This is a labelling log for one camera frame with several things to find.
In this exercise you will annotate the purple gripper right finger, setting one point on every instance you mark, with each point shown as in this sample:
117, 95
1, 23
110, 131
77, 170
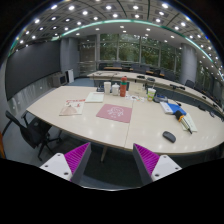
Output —
151, 166

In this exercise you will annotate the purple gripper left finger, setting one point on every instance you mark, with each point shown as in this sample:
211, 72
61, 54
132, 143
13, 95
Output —
69, 166

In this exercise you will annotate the black computer mouse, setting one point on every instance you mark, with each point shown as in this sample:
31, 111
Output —
169, 136

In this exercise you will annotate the pink mouse pad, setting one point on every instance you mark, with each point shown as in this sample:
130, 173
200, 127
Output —
115, 112

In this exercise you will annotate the black office chair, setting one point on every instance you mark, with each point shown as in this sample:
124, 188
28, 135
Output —
35, 133

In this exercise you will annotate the orange and black tool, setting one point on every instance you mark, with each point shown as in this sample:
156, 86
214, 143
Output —
181, 118

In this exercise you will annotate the red and white magazine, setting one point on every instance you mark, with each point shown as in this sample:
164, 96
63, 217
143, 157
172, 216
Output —
72, 107

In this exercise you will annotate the white book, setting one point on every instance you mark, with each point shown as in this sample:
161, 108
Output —
166, 108

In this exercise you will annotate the blue folder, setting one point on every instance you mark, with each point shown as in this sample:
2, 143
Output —
175, 108

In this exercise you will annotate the pale green booklet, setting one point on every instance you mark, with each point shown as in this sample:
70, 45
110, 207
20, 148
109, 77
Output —
95, 97

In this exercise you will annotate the scattered paper stickers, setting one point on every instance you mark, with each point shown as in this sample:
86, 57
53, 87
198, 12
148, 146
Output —
135, 98

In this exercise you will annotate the green and white cup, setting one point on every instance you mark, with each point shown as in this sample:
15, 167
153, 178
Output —
150, 94

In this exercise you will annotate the white paper bag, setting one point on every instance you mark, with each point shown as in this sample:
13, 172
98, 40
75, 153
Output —
136, 89

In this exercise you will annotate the red water bottle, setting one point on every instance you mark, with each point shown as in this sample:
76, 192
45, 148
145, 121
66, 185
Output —
123, 86

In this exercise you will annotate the grey cabinet box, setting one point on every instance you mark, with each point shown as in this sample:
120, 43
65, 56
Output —
58, 80

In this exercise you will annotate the white jar with lid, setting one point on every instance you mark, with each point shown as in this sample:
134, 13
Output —
115, 89

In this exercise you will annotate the white paper cup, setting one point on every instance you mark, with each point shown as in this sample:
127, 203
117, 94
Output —
107, 87

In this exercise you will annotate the long curved rear desk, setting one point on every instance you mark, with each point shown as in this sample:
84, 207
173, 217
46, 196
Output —
156, 82

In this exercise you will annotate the large dark wall screen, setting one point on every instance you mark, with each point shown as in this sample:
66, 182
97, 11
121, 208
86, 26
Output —
31, 64

